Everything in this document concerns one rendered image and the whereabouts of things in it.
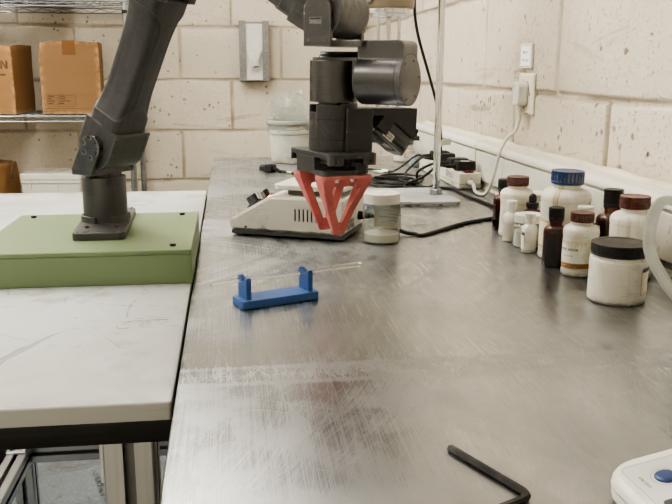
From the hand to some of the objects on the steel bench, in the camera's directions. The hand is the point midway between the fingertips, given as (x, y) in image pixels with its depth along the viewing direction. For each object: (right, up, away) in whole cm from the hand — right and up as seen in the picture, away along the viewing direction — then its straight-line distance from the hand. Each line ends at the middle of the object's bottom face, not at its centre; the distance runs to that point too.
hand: (331, 225), depth 97 cm
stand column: (+22, +9, +75) cm, 79 cm away
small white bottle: (+29, -2, +32) cm, 44 cm away
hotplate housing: (-5, 0, +39) cm, 40 cm away
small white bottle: (+30, -3, +25) cm, 39 cm away
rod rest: (-7, -9, -2) cm, 11 cm away
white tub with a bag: (-13, +24, +141) cm, 144 cm away
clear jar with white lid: (+8, -2, +32) cm, 33 cm away
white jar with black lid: (+35, -9, 0) cm, 36 cm away
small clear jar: (+31, -2, +29) cm, 42 cm away
